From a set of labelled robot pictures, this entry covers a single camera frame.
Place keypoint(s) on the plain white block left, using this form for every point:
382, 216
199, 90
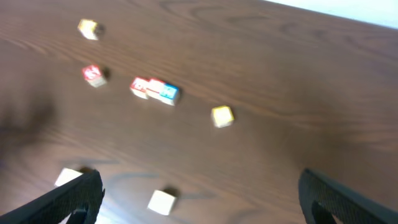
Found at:
65, 176

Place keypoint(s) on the yellow block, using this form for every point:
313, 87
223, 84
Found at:
222, 116
88, 29

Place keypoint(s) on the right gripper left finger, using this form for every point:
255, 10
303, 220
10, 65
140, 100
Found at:
78, 200

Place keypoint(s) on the red letter A block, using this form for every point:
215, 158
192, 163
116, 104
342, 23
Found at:
139, 87

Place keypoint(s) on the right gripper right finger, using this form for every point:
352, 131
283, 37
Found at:
324, 200

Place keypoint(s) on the blue number 2 block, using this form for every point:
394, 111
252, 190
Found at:
169, 94

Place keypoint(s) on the red letter I block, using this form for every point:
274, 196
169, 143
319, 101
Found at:
154, 88

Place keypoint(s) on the yellow top block far left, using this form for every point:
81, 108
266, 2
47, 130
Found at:
88, 29

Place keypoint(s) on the red letter E block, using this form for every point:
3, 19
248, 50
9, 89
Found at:
94, 75

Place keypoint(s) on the plain white block right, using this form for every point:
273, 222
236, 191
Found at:
161, 202

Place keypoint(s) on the yellow top block right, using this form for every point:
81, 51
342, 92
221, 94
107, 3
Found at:
222, 116

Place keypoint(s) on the plain white block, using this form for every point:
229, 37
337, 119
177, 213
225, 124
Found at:
65, 176
161, 202

